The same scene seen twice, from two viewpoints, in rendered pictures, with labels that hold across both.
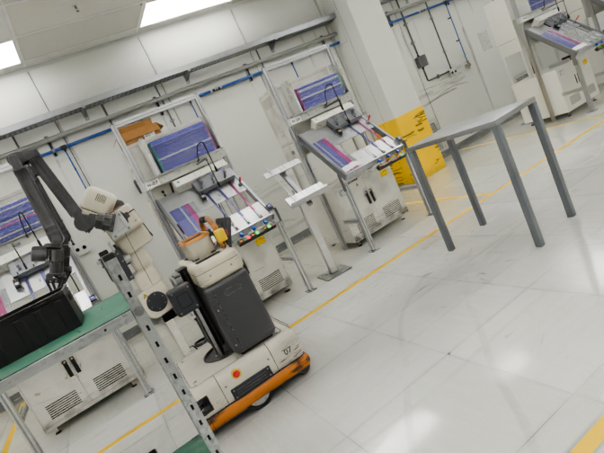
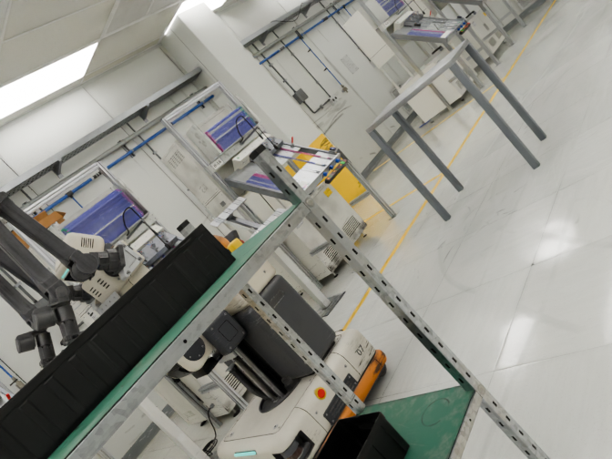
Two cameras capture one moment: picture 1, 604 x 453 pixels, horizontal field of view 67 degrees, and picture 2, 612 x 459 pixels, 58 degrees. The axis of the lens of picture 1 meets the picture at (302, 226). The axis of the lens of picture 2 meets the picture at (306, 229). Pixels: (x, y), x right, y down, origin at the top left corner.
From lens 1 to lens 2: 0.90 m
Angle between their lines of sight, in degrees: 18
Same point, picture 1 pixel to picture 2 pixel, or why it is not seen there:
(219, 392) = (312, 421)
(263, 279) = not seen: hidden behind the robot
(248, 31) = (111, 106)
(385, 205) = (342, 225)
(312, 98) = (226, 137)
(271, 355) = (347, 360)
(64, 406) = not seen: outside the picture
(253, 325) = (312, 335)
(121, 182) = (14, 316)
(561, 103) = (451, 90)
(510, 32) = (378, 41)
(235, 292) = (281, 301)
